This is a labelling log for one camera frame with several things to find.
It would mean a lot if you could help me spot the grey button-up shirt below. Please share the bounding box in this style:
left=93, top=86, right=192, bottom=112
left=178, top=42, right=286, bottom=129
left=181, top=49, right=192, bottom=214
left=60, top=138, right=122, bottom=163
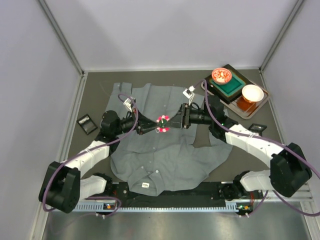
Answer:
left=106, top=82, right=232, bottom=196

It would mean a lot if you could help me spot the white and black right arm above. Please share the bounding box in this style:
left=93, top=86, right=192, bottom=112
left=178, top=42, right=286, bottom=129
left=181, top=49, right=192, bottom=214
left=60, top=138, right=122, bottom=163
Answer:
left=164, top=95, right=312, bottom=198

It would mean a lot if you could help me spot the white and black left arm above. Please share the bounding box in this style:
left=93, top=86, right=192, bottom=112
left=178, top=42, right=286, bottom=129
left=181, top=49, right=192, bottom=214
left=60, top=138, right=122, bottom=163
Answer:
left=38, top=109, right=160, bottom=213

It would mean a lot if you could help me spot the black left jewellery box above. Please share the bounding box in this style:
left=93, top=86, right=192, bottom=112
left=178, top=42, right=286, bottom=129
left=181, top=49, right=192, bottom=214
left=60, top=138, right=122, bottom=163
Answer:
left=76, top=114, right=98, bottom=135

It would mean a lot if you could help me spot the black jewellery box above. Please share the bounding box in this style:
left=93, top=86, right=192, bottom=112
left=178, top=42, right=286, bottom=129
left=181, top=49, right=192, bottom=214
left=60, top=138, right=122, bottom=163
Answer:
left=248, top=123, right=267, bottom=136
left=76, top=114, right=98, bottom=135

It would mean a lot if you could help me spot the black rectangular tray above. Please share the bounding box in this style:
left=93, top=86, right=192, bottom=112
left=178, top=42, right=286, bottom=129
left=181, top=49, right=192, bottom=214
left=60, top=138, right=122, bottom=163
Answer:
left=205, top=64, right=252, bottom=105

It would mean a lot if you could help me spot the green square dish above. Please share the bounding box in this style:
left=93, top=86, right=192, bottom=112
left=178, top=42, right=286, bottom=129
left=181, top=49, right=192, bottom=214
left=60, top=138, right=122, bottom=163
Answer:
left=211, top=74, right=247, bottom=98

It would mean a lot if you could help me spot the red patterned bowl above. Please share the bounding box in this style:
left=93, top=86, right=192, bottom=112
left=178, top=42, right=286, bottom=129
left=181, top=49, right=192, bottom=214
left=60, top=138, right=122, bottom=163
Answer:
left=211, top=67, right=233, bottom=85

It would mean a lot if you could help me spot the amber glass dish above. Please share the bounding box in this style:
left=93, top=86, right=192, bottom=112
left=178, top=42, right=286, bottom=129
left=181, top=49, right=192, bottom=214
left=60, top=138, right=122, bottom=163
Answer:
left=236, top=96, right=257, bottom=113

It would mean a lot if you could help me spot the brown plastic tray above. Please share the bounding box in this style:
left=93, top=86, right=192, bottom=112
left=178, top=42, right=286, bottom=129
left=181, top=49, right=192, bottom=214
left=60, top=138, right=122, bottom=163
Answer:
left=207, top=81, right=270, bottom=120

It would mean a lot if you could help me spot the white and orange cup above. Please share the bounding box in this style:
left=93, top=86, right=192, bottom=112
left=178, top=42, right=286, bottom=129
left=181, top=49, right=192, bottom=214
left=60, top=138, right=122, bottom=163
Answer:
left=241, top=84, right=264, bottom=103

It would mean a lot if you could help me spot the black right jewellery box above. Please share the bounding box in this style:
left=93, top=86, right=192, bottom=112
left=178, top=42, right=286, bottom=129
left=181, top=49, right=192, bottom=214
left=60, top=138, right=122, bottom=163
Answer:
left=248, top=123, right=267, bottom=136

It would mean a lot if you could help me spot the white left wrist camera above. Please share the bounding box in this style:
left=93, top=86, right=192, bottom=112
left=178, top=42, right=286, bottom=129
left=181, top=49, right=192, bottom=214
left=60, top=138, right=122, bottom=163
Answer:
left=123, top=98, right=136, bottom=113

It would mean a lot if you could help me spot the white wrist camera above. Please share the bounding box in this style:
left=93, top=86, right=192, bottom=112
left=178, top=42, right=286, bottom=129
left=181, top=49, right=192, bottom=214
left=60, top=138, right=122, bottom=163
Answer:
left=182, top=85, right=196, bottom=105
left=123, top=98, right=136, bottom=113

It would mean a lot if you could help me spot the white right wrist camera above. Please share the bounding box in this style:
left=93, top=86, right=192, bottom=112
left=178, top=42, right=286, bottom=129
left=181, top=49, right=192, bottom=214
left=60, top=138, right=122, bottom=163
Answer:
left=182, top=85, right=196, bottom=105

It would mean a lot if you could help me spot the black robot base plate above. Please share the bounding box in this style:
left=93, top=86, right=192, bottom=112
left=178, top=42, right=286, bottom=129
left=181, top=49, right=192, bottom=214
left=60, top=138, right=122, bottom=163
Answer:
left=100, top=182, right=263, bottom=207

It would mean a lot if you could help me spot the grey slotted cable duct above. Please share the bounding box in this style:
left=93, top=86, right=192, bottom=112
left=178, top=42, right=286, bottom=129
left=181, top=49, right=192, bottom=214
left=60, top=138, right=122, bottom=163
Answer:
left=72, top=200, right=250, bottom=213

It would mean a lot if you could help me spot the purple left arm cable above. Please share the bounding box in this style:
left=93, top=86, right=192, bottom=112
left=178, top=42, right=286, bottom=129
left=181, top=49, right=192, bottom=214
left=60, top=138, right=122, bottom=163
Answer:
left=41, top=93, right=140, bottom=218

